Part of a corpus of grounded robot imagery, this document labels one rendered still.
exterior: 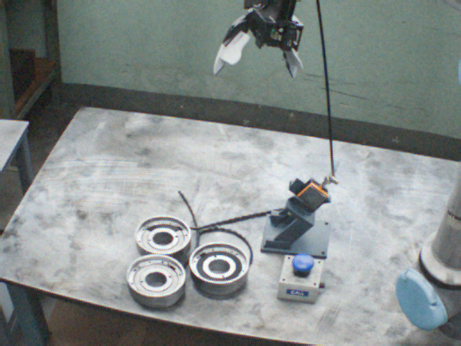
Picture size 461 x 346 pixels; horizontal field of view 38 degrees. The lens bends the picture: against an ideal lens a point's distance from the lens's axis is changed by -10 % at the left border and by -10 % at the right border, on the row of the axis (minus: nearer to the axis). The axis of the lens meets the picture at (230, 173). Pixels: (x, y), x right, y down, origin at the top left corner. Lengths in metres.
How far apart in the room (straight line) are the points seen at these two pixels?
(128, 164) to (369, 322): 0.65
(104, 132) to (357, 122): 1.53
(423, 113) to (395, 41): 0.36
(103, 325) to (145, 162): 0.38
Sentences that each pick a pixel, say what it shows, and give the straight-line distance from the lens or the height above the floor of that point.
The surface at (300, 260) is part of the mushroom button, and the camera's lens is 1.26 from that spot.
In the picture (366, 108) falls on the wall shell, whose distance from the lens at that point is 2.96.
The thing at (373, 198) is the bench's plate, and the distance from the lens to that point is 1.53.
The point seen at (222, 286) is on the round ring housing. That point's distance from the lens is 1.27.
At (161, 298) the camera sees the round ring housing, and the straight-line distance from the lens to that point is 1.25.
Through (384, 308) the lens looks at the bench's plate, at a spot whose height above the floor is 0.80.
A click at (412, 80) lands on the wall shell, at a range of 2.88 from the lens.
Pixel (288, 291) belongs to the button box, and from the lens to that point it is 1.28.
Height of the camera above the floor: 1.77
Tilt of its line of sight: 39 degrees down
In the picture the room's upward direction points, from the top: 1 degrees clockwise
